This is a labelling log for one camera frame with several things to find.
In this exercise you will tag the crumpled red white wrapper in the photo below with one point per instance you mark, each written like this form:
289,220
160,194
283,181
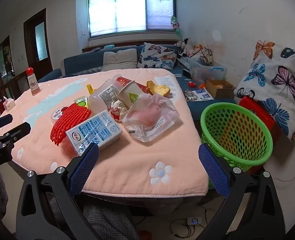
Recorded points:
117,110

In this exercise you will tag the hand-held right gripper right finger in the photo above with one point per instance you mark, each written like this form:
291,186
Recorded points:
213,170

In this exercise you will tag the red foam fruit net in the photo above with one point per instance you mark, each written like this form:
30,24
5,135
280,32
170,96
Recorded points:
70,120

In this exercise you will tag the black white cow plush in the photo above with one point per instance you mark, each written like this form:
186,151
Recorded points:
185,47

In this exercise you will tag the clear pink plastic bag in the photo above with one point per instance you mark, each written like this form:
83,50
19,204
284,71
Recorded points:
150,115

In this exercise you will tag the red plastic cup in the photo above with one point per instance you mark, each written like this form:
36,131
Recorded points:
123,81

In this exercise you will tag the green snack packet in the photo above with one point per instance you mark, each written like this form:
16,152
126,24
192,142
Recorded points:
82,102

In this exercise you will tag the white paper slip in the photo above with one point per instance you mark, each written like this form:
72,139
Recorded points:
165,79

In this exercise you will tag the green plastic mesh basket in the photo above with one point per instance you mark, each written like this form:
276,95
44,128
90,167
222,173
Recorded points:
225,104

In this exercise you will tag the teal tissue pack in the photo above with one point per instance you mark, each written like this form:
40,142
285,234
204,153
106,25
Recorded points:
110,46

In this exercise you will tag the large butterfly-print pillow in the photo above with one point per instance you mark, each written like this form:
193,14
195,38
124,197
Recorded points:
275,80

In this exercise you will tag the yellow snack wrapper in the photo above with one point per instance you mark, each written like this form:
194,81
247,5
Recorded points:
90,88

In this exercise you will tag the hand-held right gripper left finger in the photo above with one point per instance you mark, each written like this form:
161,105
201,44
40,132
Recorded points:
85,170

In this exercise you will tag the red plastic box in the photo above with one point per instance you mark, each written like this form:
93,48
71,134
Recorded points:
252,105

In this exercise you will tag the clear plastic storage bin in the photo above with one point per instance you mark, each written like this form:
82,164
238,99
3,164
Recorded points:
212,71

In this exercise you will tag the small white box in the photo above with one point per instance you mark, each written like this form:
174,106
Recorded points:
8,103

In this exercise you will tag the white power adapter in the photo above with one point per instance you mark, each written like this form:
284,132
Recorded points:
194,220

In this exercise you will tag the person's leg plaid trousers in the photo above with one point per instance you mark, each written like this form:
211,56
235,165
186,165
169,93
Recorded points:
105,220

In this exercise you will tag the stuffed toys pile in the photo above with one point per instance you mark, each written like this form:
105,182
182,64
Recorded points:
202,53

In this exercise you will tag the blue sofa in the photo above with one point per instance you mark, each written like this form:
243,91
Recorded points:
82,62

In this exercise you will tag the window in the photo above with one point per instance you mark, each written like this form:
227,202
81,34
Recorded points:
130,7

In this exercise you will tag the blue white milk carton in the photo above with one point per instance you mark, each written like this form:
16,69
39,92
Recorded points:
95,132

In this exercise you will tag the colourful pinwheel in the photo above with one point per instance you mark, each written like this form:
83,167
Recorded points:
175,25

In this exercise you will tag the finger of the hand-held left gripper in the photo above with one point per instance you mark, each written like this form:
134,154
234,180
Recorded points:
0,122
18,130

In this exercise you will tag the glass-front cabinet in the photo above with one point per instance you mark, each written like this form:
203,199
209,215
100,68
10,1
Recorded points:
2,62

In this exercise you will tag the clear plastic labelled bottle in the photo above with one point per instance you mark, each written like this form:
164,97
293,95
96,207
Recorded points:
100,100

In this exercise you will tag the piece of bread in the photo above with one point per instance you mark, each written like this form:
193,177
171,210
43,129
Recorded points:
160,88

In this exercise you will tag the blue white booklet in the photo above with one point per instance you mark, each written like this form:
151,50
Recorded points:
200,95

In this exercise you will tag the small butterfly-print pillow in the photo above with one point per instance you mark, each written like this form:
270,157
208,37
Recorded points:
155,56

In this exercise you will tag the cardboard box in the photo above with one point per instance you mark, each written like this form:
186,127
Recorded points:
220,91

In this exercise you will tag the strawberry lid yogurt tub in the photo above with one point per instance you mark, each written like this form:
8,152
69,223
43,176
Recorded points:
57,113

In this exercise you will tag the grey pillow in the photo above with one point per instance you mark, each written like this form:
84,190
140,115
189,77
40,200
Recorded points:
120,60

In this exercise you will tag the dark wooden door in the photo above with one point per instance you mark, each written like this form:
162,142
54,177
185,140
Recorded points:
30,52

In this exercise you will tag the white green paper cup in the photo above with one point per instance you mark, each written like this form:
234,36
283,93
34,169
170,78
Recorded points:
130,95

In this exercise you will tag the white bottle red cap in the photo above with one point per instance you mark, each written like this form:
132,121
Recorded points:
33,85

